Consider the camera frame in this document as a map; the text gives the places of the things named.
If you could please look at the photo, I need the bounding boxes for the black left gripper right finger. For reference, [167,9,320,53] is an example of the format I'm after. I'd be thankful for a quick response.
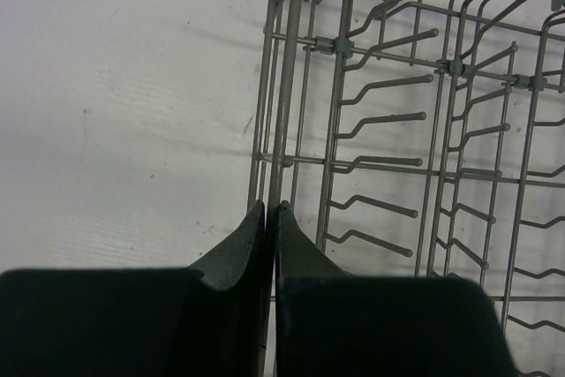
[275,203,516,376]

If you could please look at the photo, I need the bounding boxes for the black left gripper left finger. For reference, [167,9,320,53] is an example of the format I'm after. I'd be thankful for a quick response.
[1,202,270,376]

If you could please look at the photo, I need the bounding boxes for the grey wire dish rack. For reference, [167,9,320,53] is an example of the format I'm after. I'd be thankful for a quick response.
[247,0,564,376]

